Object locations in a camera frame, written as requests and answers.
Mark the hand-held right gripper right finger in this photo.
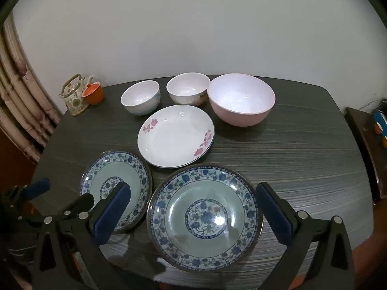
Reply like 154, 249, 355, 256
255, 182, 356, 290

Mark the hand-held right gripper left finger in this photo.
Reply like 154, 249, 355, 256
32, 182, 158, 290

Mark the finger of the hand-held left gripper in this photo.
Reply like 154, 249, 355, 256
58, 192, 95, 218
23, 178, 51, 200

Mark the small blue floral plate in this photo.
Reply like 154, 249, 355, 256
79, 149, 152, 234

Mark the large blue floral plate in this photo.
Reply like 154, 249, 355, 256
146, 165, 264, 272

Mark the blue rimmed plate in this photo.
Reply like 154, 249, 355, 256
193, 131, 216, 161

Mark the white plate with pink flowers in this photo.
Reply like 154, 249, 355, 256
137, 104, 215, 168

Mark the large pink bowl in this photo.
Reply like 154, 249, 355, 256
207, 73, 276, 127

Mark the white bowl with blue print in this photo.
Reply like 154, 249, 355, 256
120, 80, 160, 116

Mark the white bowl with dark lettering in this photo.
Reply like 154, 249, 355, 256
166, 72, 211, 107

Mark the beige patterned curtain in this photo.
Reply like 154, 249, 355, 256
0, 15, 61, 160

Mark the patterned ceramic teapot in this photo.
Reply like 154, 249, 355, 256
59, 73, 96, 116

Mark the orange cup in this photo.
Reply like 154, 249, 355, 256
82, 81, 105, 106

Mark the dark wooden side cabinet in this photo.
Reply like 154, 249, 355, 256
345, 106, 387, 203

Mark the thin grey wire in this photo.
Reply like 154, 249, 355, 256
360, 97, 387, 110

